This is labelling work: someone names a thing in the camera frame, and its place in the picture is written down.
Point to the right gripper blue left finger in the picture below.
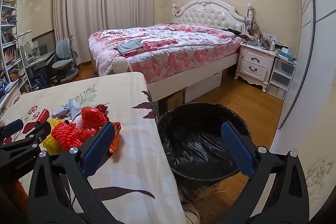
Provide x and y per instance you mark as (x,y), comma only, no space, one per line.
(59,190)

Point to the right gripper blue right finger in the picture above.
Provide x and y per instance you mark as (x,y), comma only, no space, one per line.
(288,200)

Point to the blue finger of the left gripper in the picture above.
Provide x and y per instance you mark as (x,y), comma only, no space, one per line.
(35,137)
(11,128)

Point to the yellow foam fruit net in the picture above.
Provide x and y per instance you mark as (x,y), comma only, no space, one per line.
(52,142)

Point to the red bottle with black cap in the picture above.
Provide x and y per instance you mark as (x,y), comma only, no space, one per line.
(43,117)

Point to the red foam fruit net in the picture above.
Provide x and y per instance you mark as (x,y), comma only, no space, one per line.
(67,135)

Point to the lavender paper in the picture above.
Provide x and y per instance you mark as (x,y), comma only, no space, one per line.
(64,111)

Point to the camel milk powder sachet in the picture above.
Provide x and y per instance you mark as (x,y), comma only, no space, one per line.
(74,108)

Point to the red plastic bag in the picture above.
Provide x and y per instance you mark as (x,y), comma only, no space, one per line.
(92,120)

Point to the dark red scrap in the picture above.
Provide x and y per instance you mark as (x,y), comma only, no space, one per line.
(103,109)

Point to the orange plastic bag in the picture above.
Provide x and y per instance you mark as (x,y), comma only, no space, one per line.
(114,145)

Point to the black trash bin with liner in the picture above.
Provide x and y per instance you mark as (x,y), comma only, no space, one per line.
(191,138)

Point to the white bookshelf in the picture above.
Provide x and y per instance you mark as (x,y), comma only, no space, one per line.
(11,54)

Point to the study desk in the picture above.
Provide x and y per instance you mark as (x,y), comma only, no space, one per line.
(37,65)

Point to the floral tablecloth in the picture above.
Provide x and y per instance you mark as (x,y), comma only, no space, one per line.
(119,175)

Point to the grey-blue desk chair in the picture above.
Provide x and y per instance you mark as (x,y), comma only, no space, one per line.
(66,63)

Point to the translucent plastic drawer unit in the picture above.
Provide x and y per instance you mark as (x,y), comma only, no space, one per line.
(281,77)

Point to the folded grey cloth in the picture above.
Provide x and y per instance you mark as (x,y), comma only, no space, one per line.
(128,46)

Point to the cardboard box under bed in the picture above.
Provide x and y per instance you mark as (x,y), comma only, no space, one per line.
(174,100)

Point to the sliding wardrobe door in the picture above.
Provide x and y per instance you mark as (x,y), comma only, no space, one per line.
(315,66)

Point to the white nightstand with drawers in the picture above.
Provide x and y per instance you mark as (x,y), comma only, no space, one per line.
(255,65)

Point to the white storage box under bed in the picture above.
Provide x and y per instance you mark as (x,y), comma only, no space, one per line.
(202,87)

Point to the pink floral quilt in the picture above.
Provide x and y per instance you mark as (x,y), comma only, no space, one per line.
(167,49)

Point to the bed with white headboard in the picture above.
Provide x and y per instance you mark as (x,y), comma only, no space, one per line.
(208,13)

